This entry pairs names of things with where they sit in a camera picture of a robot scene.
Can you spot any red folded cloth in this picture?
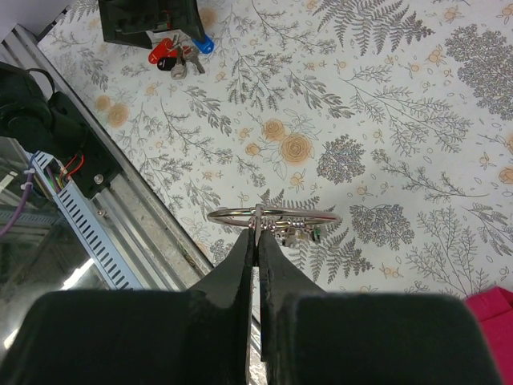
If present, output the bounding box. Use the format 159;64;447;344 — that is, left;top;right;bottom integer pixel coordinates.
466;286;513;384

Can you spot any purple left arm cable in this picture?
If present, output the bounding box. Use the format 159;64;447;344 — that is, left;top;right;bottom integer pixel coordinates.
0;166;61;237

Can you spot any blue tagged key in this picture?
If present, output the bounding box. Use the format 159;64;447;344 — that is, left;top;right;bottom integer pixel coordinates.
182;37;214;75

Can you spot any red tagged key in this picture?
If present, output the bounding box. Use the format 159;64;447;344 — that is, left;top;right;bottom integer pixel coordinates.
148;38;188;80

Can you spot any floral patterned table mat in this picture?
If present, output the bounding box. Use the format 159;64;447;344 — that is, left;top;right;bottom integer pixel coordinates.
38;1;512;298

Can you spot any grey slotted cable duct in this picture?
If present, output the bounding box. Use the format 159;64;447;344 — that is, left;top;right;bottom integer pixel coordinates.
25;152;143;290

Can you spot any large metal keyring with clips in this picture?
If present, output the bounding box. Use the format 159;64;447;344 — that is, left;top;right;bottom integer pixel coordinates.
207;204;341;248

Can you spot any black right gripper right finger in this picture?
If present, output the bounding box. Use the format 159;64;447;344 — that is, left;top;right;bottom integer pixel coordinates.
258;231;502;384

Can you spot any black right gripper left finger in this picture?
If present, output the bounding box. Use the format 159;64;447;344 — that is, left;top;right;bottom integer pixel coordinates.
1;229;255;384

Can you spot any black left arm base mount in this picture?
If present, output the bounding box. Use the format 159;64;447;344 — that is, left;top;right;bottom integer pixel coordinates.
1;63;122;198

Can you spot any aluminium enclosure frame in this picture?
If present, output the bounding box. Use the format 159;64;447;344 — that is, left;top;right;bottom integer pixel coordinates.
1;26;261;384

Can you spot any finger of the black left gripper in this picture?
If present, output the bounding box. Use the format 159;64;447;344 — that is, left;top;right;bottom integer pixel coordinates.
98;0;207;49

